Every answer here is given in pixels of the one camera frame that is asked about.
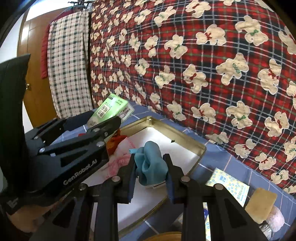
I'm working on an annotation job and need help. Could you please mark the tan sponge block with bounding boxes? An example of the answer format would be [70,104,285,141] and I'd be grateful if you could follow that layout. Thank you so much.
[245,188,278,224]

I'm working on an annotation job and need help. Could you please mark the wooden door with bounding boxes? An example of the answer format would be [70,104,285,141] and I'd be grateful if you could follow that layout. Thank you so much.
[17,8,65,128]

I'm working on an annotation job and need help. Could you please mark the yellow tissue pack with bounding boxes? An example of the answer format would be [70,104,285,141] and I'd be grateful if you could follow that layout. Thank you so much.
[206,168,249,207]

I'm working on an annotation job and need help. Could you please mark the fluffy white pink puff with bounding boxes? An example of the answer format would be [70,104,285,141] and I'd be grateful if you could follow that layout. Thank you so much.
[266,206,285,232]

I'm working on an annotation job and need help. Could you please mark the red fabric pouch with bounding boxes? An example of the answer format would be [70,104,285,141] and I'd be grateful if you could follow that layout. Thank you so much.
[106,130,127,156]

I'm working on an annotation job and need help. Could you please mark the pink white knitted cloth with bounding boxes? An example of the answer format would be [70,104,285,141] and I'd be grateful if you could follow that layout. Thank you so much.
[100,137,135,180]

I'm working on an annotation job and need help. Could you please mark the clear plastic bag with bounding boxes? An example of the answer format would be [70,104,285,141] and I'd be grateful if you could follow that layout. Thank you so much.
[259,221,273,240]

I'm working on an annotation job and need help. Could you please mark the green white checked cloth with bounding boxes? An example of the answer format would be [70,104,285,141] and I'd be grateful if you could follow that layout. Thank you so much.
[47,9,93,118]

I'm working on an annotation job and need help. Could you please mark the red plaid bear blanket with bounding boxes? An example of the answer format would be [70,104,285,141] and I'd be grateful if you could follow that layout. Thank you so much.
[90,1,295,195]

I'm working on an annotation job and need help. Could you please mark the teal fabric scrunchie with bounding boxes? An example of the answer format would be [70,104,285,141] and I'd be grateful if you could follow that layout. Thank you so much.
[129,141,168,186]

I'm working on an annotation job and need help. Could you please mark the red quilted garment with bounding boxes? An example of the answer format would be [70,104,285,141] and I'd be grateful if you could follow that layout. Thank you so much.
[40,24,50,79]

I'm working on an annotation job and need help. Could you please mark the round gold tin lid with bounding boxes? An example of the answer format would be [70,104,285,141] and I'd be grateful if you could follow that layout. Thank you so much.
[145,232,182,241]

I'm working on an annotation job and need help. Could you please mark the green tissue packet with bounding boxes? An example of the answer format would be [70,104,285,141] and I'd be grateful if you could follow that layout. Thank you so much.
[87,93,134,128]

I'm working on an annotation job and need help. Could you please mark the blue plaid tablecloth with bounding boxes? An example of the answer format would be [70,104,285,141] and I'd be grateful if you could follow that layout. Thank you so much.
[55,100,296,241]

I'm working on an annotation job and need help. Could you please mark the gold rectangular tin box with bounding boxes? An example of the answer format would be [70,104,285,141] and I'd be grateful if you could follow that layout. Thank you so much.
[83,115,207,239]

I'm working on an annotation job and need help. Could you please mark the left hand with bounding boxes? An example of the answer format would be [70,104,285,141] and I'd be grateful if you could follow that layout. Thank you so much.
[7,196,66,233]

